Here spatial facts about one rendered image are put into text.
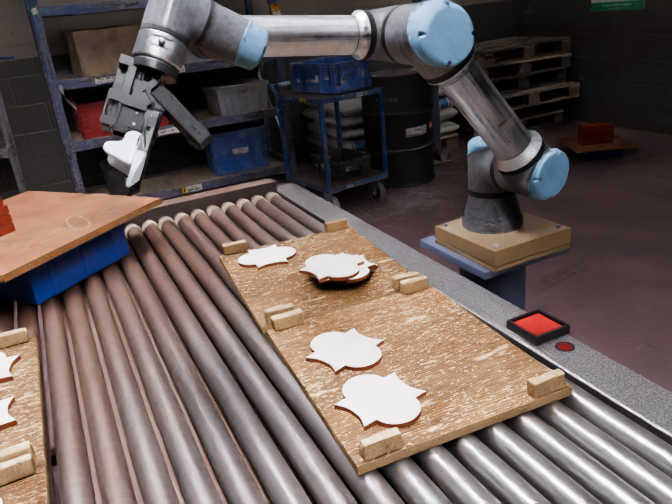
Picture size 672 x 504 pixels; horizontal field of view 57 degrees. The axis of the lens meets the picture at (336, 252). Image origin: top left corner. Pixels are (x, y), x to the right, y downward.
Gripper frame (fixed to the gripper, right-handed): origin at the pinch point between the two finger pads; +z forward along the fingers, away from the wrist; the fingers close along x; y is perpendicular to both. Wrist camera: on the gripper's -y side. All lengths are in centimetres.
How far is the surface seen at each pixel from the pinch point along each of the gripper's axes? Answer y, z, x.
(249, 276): -27.4, 7.2, -38.3
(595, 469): -63, 20, 35
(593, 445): -66, 18, 31
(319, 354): -35.6, 17.0, -0.4
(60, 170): 77, -41, -482
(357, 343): -41.8, 13.7, -0.5
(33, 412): 5.3, 36.8, -8.0
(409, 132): -173, -136, -349
